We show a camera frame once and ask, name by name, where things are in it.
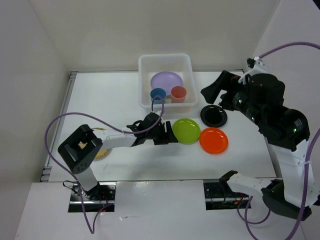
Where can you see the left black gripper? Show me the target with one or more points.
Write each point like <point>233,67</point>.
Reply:
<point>165,140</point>

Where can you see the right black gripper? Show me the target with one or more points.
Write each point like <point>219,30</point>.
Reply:
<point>226,80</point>

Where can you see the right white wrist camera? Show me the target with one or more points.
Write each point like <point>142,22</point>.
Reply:
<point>255,66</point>

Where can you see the orange plastic plate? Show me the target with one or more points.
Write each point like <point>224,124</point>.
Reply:
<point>213,141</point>

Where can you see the purple plastic plate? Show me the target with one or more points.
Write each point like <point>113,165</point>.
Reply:
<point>166,80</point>

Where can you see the blue plastic cup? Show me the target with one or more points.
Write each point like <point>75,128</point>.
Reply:
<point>158,95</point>

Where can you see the round bamboo tray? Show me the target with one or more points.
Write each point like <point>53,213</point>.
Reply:
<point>104,152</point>

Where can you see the black plastic plate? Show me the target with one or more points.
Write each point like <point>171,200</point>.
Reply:
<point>213,116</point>

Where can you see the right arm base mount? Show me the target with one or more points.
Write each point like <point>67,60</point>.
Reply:
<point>218,199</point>

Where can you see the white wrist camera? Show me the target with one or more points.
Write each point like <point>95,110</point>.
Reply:
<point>160,115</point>
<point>255,66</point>

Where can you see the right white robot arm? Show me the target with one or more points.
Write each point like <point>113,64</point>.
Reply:
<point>287,132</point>

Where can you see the clear plastic bin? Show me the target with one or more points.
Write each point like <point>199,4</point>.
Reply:
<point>180,63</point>

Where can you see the pink plastic cup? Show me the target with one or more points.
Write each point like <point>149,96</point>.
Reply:
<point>178,94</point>

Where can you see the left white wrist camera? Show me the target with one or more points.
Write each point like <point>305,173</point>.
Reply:
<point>160,115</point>

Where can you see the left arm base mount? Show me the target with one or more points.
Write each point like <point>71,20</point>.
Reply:
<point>102,198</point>

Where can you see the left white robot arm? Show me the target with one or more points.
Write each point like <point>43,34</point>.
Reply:
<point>80,149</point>

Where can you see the green plastic plate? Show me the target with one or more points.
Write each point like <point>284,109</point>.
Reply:
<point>186,130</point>

